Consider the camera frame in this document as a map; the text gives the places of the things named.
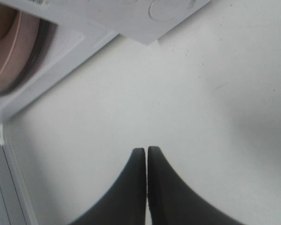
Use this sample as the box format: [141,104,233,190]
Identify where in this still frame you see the white microwave oven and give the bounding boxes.
[0,0,207,121]

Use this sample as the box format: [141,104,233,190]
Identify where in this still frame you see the white microwave door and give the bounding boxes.
[0,123,39,225]

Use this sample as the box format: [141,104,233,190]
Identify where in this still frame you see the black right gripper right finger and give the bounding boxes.
[148,146,239,225]

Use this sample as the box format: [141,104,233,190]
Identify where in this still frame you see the pink round plate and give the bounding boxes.
[0,12,40,93]

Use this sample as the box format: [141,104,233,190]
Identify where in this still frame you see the round white door button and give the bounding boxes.
[148,0,196,22]

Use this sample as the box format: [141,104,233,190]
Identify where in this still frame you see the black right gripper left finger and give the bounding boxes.
[71,148,147,225]

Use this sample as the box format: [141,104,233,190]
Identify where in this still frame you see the burger with lettuce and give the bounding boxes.
[0,4,17,40]

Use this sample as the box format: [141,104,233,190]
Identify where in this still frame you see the glass microwave turntable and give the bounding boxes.
[0,19,58,97]

